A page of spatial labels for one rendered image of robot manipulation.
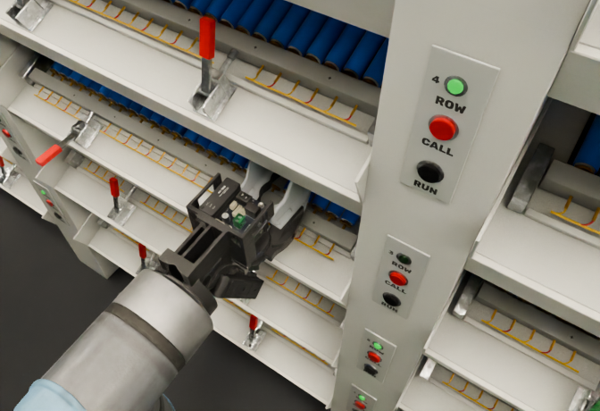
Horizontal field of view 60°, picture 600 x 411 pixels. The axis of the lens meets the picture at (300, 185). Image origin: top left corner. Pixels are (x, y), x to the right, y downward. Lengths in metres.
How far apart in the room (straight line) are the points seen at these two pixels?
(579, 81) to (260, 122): 0.28
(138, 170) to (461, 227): 0.47
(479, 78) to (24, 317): 1.18
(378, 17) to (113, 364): 0.34
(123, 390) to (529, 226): 0.35
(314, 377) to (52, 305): 0.65
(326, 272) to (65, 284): 0.84
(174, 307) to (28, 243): 1.00
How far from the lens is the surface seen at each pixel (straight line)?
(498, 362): 0.61
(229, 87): 0.52
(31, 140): 0.98
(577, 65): 0.30
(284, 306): 0.81
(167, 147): 0.71
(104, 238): 1.18
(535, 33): 0.29
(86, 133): 0.79
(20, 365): 1.30
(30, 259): 1.42
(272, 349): 0.99
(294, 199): 0.58
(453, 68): 0.32
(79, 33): 0.65
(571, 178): 0.44
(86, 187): 1.01
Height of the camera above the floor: 1.09
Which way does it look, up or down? 51 degrees down
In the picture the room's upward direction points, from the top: straight up
